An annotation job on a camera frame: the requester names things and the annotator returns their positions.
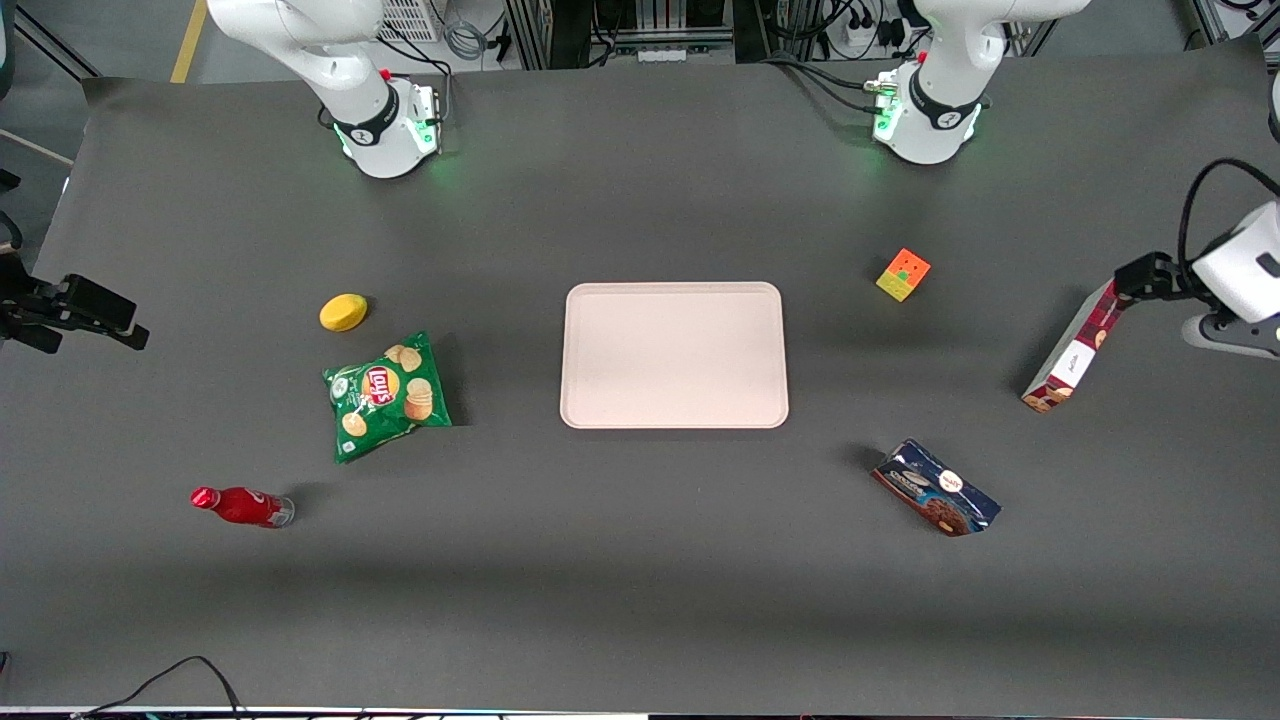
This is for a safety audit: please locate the pale pink plastic tray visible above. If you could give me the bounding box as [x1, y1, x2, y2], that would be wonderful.
[559, 281, 790, 431]

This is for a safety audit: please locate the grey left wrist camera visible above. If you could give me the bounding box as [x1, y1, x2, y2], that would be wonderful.
[1182, 310, 1280, 360]

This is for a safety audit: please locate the green potato chips bag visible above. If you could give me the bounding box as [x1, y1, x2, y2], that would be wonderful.
[322, 331, 453, 464]

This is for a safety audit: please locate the colourful puzzle cube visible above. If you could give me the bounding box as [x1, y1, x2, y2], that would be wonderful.
[876, 248, 932, 303]

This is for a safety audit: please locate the white power strip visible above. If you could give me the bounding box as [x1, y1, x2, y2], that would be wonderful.
[843, 8, 906, 58]

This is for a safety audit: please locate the yellow lemon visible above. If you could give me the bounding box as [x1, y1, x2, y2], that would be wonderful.
[319, 293, 369, 332]

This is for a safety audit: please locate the black right base cable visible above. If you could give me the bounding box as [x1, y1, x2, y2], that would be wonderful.
[378, 26, 457, 131]

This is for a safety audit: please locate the aluminium frame post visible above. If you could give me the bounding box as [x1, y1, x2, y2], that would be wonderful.
[503, 0, 549, 71]

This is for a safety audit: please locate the coiled grey cable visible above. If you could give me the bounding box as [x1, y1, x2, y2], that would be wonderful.
[443, 18, 488, 63]

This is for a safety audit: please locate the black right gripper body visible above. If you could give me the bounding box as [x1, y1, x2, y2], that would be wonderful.
[0, 250, 67, 355]

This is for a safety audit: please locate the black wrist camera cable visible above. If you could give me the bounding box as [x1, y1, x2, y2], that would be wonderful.
[1178, 157, 1280, 283]

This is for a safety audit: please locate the dark grey table mat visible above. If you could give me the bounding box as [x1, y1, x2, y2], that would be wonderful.
[0, 38, 1280, 717]

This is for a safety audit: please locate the white perforated box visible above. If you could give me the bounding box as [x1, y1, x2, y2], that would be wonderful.
[378, 0, 443, 44]

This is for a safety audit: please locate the red cola bottle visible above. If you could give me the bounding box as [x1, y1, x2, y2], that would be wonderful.
[190, 486, 296, 529]

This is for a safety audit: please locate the thin black table cable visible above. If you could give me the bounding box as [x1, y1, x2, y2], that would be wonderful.
[70, 655, 249, 720]

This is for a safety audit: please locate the black left base cable bundle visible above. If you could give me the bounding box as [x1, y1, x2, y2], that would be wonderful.
[758, 55, 901, 117]

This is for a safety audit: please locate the red cookie box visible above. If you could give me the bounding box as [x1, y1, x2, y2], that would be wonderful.
[1021, 279, 1134, 415]

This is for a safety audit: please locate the blue chocolate cookie bag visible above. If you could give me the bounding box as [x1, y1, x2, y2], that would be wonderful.
[871, 438, 1003, 538]

